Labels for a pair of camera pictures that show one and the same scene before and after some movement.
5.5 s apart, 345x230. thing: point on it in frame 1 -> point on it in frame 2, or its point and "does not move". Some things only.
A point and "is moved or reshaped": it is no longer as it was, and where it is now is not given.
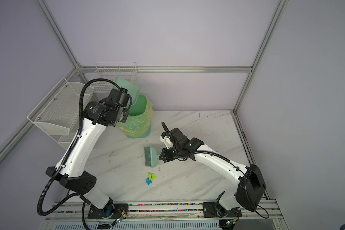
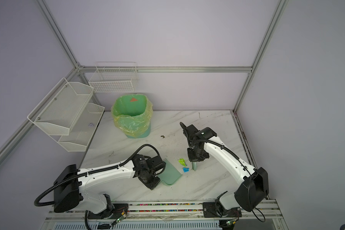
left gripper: [125, 113] -> [153, 185]
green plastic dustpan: [132, 90] -> [170, 175]
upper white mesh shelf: [60, 110] does not move
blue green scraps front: [151, 178] is moved or reshaped
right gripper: [165, 158] -> [191, 158]
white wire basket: [128, 71] does not move
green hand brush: [151, 156] -> [194, 166]
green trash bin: [138, 124] does not move
